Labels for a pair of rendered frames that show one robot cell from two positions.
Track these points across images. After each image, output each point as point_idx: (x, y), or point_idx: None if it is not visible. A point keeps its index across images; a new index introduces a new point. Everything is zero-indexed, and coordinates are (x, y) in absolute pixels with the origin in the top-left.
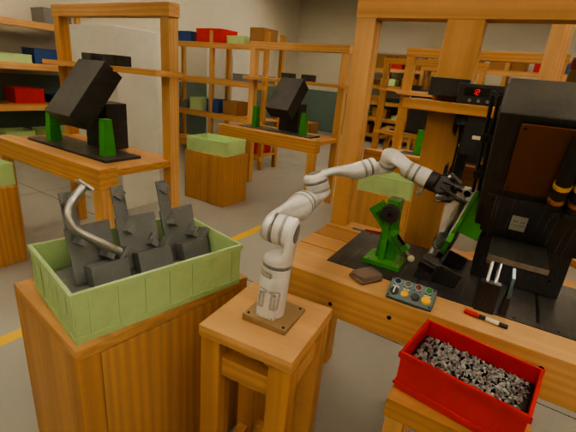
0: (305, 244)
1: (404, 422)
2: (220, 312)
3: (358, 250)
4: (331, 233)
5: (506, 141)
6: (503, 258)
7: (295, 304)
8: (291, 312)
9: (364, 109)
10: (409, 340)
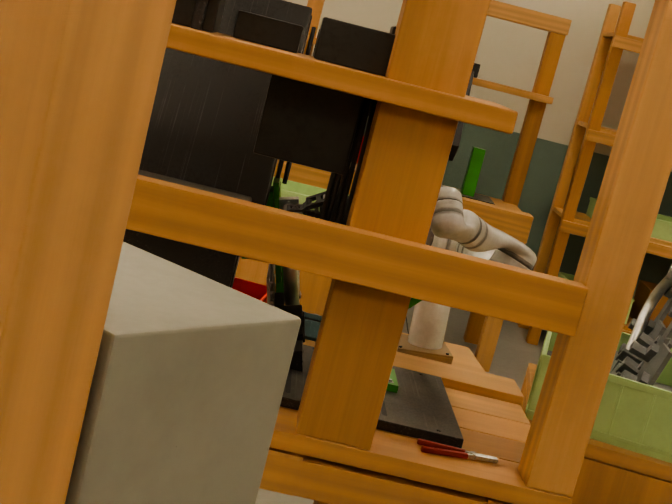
0: (512, 417)
1: None
2: (468, 354)
3: (417, 392)
4: (513, 445)
5: None
6: None
7: (410, 349)
8: (404, 344)
9: (606, 175)
10: None
